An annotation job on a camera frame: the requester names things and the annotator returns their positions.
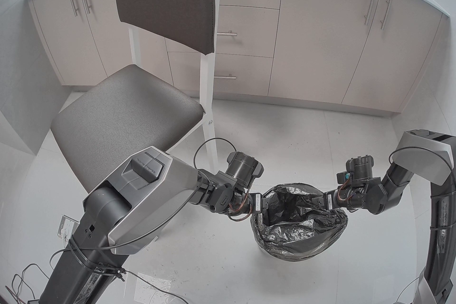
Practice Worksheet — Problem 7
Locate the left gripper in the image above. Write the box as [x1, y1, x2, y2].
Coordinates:
[249, 191, 274, 216]

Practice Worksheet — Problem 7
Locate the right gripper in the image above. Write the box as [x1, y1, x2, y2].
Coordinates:
[311, 188, 353, 213]

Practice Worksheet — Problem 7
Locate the black plastic bag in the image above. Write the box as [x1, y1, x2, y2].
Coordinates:
[250, 182, 349, 262]

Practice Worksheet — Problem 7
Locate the grey padded white chair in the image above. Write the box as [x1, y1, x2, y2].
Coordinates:
[50, 0, 219, 242]

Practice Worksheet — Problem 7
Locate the beige cabinet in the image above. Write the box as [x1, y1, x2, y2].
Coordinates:
[23, 0, 449, 118]

